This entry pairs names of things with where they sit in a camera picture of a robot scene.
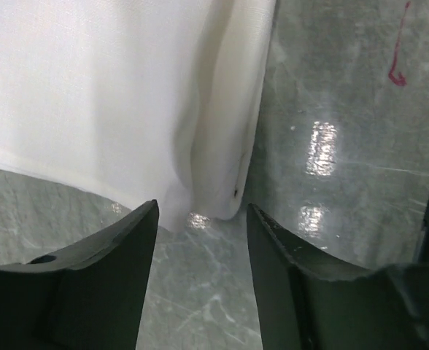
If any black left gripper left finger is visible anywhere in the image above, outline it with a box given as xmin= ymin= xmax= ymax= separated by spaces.
xmin=0 ymin=201 xmax=159 ymax=349

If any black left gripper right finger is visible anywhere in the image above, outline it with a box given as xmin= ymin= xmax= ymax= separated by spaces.
xmin=247 ymin=205 xmax=429 ymax=349

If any white cloth napkin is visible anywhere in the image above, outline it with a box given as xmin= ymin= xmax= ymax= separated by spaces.
xmin=0 ymin=1 xmax=275 ymax=232

